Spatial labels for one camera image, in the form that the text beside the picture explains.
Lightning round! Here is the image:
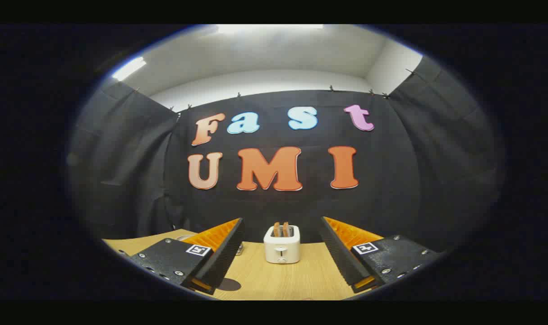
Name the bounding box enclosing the white toaster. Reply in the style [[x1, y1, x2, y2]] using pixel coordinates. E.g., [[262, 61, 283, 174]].
[[263, 224, 300, 264]]

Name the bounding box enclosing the black backdrop cloth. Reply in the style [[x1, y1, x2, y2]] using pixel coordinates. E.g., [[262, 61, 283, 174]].
[[69, 56, 504, 253]]

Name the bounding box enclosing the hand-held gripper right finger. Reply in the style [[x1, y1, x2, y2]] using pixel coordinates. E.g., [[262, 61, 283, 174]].
[[319, 216, 443, 294]]

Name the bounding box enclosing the ceiling light panel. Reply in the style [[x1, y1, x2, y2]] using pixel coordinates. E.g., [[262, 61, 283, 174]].
[[111, 56, 147, 82], [217, 24, 324, 35]]

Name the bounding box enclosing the wooden table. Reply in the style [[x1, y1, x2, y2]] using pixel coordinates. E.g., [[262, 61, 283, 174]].
[[103, 229, 373, 301]]

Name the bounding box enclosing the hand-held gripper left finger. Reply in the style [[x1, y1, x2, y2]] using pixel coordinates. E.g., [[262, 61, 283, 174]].
[[129, 218, 246, 296]]

